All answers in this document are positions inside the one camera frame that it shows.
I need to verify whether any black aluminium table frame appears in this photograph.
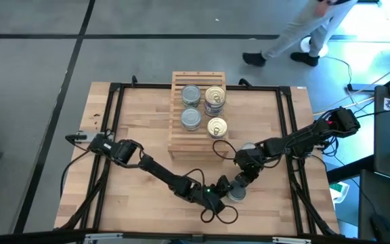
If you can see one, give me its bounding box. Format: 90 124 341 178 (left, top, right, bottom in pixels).
54 76 341 244

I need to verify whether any black computer mouse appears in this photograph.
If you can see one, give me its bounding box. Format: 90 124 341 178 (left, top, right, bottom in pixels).
370 213 390 244

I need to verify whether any silver end bracket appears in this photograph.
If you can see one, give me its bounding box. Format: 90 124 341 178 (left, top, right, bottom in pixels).
85 232 123 243
272 236 313 244

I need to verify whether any person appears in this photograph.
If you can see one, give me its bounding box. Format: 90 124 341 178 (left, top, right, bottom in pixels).
242 0 359 68

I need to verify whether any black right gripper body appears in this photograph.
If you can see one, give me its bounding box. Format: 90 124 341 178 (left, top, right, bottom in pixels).
234 148 267 177

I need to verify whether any green white box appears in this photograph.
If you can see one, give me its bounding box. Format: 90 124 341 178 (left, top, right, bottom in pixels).
328 181 351 205

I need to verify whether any blue label salmon can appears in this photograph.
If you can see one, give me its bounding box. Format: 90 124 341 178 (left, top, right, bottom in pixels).
204 108 225 118
207 117 229 140
204 85 227 111

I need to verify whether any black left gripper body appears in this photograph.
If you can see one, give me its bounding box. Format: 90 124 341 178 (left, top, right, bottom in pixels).
177 179 226 214

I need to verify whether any person's hand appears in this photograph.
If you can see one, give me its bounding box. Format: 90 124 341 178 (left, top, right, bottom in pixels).
311 0 333 18

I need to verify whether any wooden slatted shelf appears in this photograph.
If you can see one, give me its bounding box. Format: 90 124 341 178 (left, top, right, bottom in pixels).
167 70 230 161

